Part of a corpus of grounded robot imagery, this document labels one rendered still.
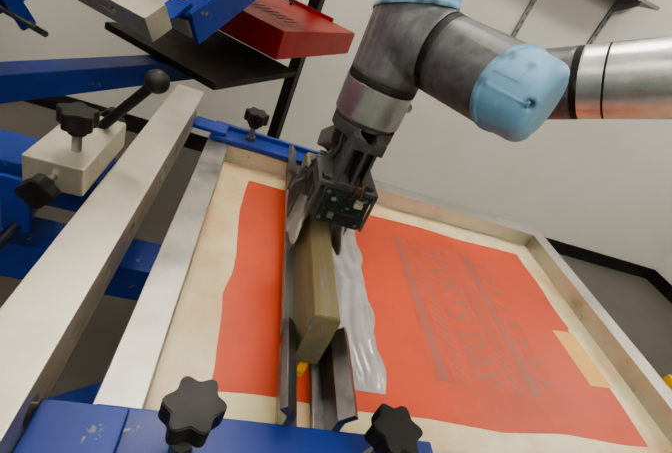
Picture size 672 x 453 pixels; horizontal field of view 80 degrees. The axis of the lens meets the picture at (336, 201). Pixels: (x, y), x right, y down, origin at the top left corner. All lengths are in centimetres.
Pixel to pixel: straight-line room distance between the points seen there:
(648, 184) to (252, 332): 364
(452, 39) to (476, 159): 266
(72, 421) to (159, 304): 14
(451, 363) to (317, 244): 26
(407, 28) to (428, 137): 244
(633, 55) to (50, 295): 54
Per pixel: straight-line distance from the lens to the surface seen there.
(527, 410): 65
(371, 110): 42
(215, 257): 58
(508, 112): 35
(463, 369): 62
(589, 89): 47
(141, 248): 63
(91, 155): 51
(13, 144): 59
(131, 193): 52
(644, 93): 46
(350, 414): 40
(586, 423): 72
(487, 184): 317
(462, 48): 37
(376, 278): 66
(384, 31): 41
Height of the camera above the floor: 134
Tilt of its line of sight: 29 degrees down
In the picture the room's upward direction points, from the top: 24 degrees clockwise
